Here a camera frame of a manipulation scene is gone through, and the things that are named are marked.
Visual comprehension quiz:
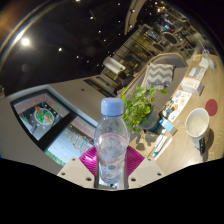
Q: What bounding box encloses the group of ceiling lights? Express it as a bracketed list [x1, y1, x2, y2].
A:
[18, 0, 161, 63]

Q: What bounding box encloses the flat round red coaster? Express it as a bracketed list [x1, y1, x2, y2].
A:
[204, 98, 219, 117]

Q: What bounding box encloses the white and orange box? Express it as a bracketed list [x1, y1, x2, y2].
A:
[180, 75, 204, 97]

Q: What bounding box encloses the green potted plant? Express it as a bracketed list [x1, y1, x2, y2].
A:
[120, 84, 168, 134]

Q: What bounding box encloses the window with holiday stickers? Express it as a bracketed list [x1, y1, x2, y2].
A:
[9, 88, 98, 168]

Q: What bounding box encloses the small blue white box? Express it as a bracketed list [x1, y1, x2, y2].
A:
[188, 67, 200, 79]

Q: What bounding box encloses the white leaflet with pictures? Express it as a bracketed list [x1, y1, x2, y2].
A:
[167, 89, 193, 123]

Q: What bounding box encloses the clear blue-capped water bottle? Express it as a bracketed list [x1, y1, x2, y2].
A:
[93, 97, 130, 184]

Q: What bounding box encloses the grey curved sofa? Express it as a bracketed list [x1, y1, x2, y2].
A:
[124, 52, 188, 118]

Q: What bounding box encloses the small blue carton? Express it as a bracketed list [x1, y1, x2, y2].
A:
[158, 117, 178, 136]

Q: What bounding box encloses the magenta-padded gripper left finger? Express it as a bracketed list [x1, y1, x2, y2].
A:
[57, 146, 100, 188]

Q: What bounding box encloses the person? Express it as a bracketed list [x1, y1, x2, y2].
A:
[113, 70, 135, 96]

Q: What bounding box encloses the white mug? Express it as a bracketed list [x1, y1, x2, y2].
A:
[184, 107, 211, 155]

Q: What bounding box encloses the grey white chevron cushion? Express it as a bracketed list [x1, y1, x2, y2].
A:
[145, 63, 175, 91]

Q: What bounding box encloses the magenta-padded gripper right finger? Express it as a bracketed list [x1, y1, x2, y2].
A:
[125, 145, 165, 190]

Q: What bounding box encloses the group of dining chairs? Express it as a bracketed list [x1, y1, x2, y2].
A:
[146, 9, 201, 54]

